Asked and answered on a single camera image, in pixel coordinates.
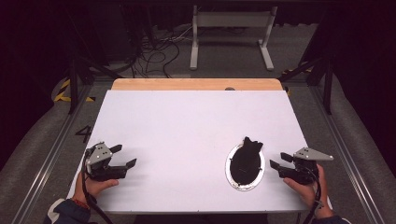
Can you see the person's right hand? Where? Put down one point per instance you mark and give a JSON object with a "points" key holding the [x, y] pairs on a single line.
{"points": [[306, 194]]}

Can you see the aluminium floor rail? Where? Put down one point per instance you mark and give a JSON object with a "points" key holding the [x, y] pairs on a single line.
{"points": [[346, 155], [53, 155]]}

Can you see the person's left hand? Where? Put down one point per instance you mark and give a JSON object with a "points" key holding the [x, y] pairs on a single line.
{"points": [[93, 188]]}

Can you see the yellow black floor tape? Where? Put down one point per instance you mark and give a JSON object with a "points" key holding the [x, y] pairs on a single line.
{"points": [[294, 70], [63, 93]]}

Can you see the white metal table frame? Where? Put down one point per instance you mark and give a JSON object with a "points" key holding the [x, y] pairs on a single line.
{"points": [[232, 19]]}

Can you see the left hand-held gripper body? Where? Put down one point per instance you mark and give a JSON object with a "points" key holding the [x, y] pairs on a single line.
{"points": [[99, 154]]}

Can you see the wooden table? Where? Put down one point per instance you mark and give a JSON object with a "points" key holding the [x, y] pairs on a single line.
{"points": [[193, 84]]}

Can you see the oval silver photo frame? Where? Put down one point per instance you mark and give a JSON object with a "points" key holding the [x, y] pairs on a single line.
{"points": [[246, 165]]}

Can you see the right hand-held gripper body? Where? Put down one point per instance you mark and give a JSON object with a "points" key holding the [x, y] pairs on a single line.
{"points": [[306, 169]]}

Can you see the black metal stand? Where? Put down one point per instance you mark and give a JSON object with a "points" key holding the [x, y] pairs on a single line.
{"points": [[327, 87], [73, 87]]}

